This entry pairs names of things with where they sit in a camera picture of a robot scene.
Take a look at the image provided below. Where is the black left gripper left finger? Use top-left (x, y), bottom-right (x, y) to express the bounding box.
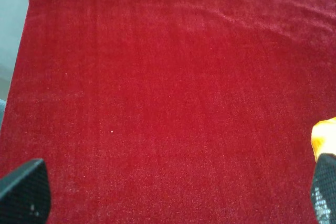
top-left (1, 158), bottom-right (51, 224)

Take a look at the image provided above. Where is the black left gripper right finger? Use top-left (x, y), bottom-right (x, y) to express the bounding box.
top-left (310, 153), bottom-right (336, 224)

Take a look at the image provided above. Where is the orange pumpkin-shaped bread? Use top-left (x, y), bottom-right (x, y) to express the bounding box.
top-left (311, 118), bottom-right (336, 162)

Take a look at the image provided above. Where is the red velvet table cloth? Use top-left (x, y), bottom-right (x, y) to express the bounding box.
top-left (1, 0), bottom-right (335, 223)

